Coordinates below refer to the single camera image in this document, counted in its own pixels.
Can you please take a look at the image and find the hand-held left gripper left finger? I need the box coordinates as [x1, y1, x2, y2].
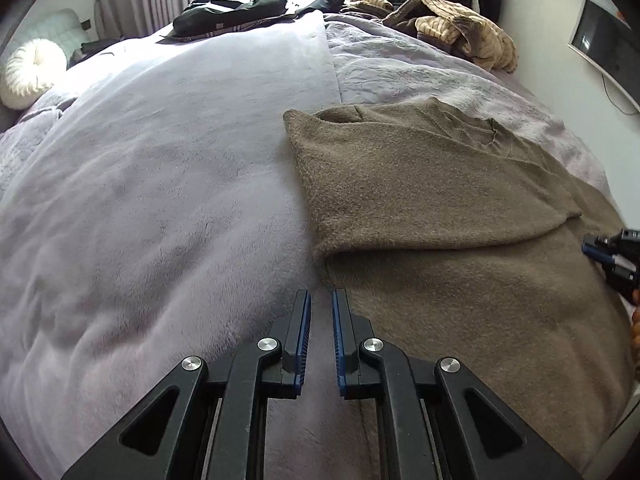
[61, 288, 312, 480]

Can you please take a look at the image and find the grey quilted bench mat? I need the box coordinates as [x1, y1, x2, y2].
[20, 7, 88, 61]

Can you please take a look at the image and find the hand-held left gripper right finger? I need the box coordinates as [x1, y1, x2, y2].
[332, 288, 585, 480]

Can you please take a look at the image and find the wall television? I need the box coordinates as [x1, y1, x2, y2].
[567, 0, 640, 116]

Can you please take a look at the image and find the beige striped fleece garment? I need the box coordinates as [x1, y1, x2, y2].
[340, 0, 520, 73]

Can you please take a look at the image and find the dark cloth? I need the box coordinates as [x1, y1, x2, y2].
[67, 36, 126, 68]

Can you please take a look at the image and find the black clothes pile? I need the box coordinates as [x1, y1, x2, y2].
[160, 0, 346, 41]

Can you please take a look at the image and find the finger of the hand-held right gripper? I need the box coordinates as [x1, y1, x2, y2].
[597, 259, 640, 305]
[581, 228, 640, 263]

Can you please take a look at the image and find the brown knit sweater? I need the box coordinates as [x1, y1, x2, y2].
[282, 97, 632, 471]

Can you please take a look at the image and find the television cable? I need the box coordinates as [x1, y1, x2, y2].
[600, 72, 640, 116]

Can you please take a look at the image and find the round white pillow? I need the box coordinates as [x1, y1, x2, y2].
[2, 39, 68, 110]

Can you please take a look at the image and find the lavender fleece blanket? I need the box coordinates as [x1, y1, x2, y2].
[0, 10, 616, 480]

